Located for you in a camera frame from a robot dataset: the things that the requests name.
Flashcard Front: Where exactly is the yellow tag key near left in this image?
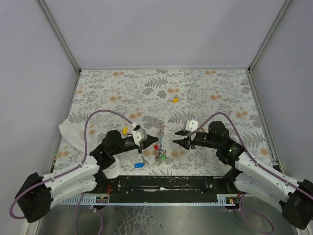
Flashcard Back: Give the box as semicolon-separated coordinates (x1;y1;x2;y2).
122;127;128;135

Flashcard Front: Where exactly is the blue tag key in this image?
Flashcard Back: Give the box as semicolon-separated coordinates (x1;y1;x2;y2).
134;156;149;168

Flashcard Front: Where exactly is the yellow tag key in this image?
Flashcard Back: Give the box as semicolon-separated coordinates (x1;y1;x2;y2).
170;95;179;103
122;127;128;135

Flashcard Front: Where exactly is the white cloth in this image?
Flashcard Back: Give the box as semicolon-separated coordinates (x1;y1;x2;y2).
58;118;121;179

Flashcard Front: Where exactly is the grey keyring holder strap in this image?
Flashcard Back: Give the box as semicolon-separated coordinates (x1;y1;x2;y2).
153;124;168;164

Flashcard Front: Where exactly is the yellow tag key far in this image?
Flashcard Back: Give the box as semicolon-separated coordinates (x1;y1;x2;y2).
170;95;179;103

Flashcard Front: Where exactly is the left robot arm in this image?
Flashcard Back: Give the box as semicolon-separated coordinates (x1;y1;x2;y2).
15;130;158;223

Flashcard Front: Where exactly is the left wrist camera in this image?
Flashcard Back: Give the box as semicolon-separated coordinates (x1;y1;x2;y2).
132;125;147;137

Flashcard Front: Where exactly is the floral table mat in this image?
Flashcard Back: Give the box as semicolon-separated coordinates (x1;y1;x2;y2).
68;69;277;176

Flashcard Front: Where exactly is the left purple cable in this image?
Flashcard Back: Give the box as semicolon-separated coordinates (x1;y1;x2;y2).
9;109;137;218

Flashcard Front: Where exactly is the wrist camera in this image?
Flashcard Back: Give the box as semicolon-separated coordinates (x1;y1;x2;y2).
183;120;199;132
132;125;147;137

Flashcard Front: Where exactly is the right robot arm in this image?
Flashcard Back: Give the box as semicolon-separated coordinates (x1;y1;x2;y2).
174;120;313;230

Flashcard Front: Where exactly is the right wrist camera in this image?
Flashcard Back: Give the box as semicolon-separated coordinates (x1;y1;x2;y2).
183;120;199;132

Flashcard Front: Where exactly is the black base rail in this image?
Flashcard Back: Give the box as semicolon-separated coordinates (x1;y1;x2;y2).
92;175;245;204

